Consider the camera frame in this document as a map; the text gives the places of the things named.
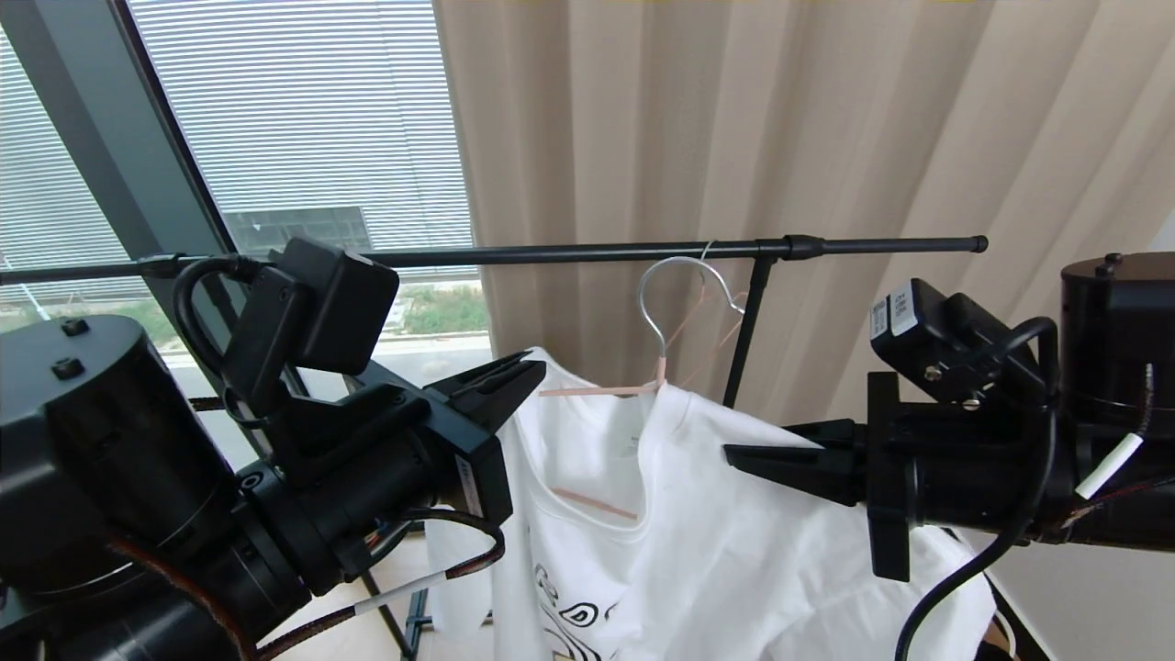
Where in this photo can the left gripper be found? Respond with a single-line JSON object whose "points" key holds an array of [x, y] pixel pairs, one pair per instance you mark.
{"points": [[386, 487]]}

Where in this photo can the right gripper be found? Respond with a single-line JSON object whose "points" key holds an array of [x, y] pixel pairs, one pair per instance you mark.
{"points": [[973, 477]]}

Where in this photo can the pink clothes hanger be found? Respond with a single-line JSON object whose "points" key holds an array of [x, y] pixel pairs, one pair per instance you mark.
{"points": [[597, 391], [705, 285]]}

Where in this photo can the white printed t-shirt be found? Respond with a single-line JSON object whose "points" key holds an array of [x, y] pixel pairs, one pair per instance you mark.
{"points": [[734, 551]]}

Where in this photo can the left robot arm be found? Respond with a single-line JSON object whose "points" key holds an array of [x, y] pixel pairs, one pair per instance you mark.
{"points": [[92, 459]]}

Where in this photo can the black clothes rack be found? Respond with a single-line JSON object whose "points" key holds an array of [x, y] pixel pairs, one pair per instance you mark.
{"points": [[597, 250]]}

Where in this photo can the window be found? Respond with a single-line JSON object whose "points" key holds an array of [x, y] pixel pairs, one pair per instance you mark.
{"points": [[321, 110]]}

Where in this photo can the beige curtain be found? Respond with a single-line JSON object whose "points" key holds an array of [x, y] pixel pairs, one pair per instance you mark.
{"points": [[734, 110]]}

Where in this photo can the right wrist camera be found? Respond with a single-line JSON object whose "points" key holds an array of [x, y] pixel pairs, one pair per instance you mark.
{"points": [[945, 340]]}

